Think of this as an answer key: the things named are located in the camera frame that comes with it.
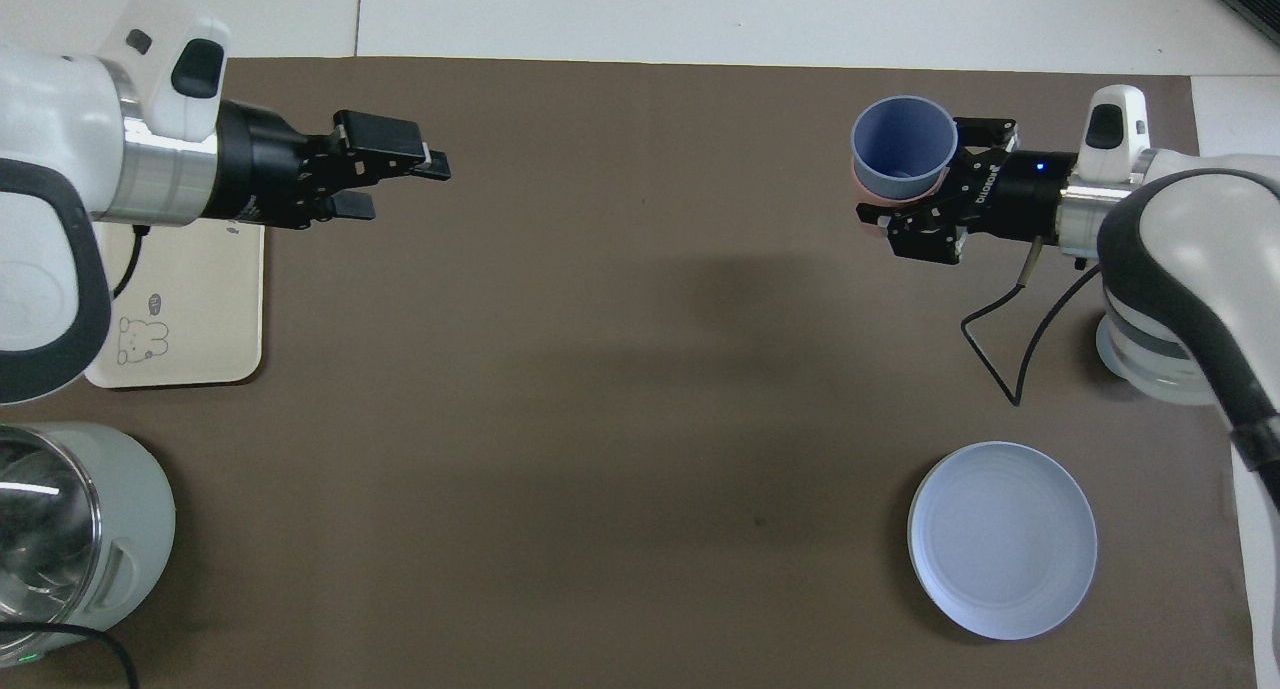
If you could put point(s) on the pink plastic cup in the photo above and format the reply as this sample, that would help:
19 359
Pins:
885 198

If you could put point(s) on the blue plastic cup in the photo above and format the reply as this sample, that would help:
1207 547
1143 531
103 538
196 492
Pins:
900 144

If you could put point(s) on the pale green cooking pot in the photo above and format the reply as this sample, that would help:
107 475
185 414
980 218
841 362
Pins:
135 529

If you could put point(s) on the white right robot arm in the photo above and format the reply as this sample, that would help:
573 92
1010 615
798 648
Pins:
1200 229

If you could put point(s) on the light blue bowl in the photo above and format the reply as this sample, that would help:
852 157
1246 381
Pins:
1150 379

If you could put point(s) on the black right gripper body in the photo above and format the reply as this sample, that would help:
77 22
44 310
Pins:
1010 194

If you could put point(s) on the brown table mat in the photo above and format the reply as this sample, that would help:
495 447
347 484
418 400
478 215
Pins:
640 419

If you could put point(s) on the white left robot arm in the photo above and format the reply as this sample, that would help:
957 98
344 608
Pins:
50 119

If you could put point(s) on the cream tray with rabbit print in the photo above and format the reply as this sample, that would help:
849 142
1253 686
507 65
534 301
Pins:
210 309

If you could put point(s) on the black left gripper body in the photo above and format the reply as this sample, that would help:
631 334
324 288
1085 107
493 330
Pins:
265 174

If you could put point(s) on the blue round plate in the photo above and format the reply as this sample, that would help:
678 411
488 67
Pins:
1002 539

